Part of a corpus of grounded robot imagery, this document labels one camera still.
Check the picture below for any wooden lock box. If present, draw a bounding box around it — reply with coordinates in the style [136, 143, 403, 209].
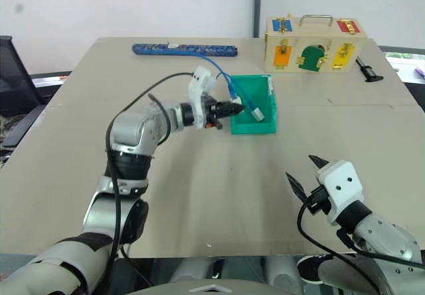
[263, 15, 368, 74]

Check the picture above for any green plastic bin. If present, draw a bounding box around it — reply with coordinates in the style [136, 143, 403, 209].
[229, 74, 278, 136]

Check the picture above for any black small clamp tool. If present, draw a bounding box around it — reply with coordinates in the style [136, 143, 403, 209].
[355, 56, 384, 84]

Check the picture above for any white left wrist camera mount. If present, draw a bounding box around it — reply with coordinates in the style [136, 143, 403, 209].
[186, 65, 217, 131]

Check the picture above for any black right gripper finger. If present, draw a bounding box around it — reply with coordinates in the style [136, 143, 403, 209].
[308, 154, 330, 171]
[285, 171, 311, 205]

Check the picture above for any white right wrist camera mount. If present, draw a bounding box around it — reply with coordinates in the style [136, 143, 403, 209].
[315, 160, 364, 227]

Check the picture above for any black low side shelf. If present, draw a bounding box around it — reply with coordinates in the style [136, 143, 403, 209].
[28, 70, 73, 104]

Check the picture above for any grey rounded robot torso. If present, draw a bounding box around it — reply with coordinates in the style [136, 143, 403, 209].
[125, 276, 301, 295]

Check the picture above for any black white-edged rounded shape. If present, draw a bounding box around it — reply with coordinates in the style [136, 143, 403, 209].
[296, 254, 334, 285]

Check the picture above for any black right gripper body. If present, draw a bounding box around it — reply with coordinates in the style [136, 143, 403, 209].
[304, 184, 333, 217]

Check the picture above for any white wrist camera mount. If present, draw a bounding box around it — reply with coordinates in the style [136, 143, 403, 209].
[315, 160, 364, 227]
[186, 65, 217, 131]

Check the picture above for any blue cable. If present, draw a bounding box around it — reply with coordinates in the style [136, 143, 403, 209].
[198, 53, 258, 112]

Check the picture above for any blue patterned long stick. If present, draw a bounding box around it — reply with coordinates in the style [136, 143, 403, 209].
[131, 43, 240, 58]

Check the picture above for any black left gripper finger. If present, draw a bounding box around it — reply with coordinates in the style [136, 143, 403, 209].
[217, 108, 245, 120]
[217, 99, 246, 112]

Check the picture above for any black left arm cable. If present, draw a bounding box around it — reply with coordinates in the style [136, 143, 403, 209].
[105, 72, 197, 295]

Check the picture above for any silver vertical post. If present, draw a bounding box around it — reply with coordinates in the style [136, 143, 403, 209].
[250, 0, 264, 39]

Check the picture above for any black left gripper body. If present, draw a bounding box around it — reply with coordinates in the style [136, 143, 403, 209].
[202, 94, 224, 132]

